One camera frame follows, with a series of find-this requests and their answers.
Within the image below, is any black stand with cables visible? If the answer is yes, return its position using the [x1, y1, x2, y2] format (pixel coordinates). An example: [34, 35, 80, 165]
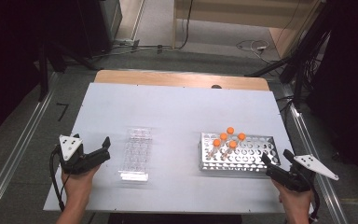
[244, 0, 335, 110]

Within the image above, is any dark cabinet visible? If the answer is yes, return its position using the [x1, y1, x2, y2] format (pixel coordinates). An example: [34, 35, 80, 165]
[74, 0, 124, 59]

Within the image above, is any person's right hand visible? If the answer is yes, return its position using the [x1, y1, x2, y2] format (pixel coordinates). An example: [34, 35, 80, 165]
[271, 179, 314, 216]

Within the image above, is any clear plastic tube rack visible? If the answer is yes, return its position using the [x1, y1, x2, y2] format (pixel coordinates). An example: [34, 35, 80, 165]
[117, 126, 154, 183]

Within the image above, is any white cable with plug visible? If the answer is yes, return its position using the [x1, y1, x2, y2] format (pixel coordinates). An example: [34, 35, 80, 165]
[235, 39, 272, 64]

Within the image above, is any aluminium floor rail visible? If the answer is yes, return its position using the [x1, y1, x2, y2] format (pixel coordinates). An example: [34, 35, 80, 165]
[280, 83, 350, 224]
[0, 72, 61, 224]

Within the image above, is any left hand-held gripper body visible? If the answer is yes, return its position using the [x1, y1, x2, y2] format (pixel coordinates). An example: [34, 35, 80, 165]
[57, 133, 99, 175]

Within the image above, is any wooden table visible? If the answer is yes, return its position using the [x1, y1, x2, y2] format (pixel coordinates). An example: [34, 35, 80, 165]
[93, 69, 271, 92]

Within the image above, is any metal tube rack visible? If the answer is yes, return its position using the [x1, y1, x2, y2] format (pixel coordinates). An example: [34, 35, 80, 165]
[198, 132, 282, 179]

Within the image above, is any hand-held gripper black cable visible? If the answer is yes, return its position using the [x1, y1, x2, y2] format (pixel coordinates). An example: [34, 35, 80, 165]
[48, 144, 67, 213]
[309, 183, 322, 224]

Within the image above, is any black hanging cable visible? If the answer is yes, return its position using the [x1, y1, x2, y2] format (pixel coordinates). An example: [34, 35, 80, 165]
[176, 0, 195, 51]

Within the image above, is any black metal stand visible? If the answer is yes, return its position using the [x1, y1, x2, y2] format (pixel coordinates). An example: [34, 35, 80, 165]
[36, 39, 102, 103]

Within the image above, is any person's left hand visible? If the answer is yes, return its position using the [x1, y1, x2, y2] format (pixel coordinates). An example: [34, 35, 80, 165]
[61, 164, 103, 210]

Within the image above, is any right hand-held gripper black cable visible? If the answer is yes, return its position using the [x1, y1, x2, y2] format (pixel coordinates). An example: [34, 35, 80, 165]
[309, 183, 322, 224]

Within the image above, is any grey floor cable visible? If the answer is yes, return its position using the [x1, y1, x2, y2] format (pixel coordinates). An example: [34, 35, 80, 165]
[91, 38, 175, 60]

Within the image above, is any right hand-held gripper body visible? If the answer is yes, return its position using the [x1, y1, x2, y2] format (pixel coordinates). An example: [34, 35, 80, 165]
[268, 154, 340, 193]

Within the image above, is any left hand-held gripper black cable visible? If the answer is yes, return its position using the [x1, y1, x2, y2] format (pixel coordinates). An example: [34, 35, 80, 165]
[48, 144, 67, 213]

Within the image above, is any white work board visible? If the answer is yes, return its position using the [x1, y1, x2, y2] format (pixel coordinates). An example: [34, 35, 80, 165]
[42, 81, 315, 216]

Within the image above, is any light wooden desk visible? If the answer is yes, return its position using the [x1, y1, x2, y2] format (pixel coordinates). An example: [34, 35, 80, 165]
[172, 0, 324, 59]

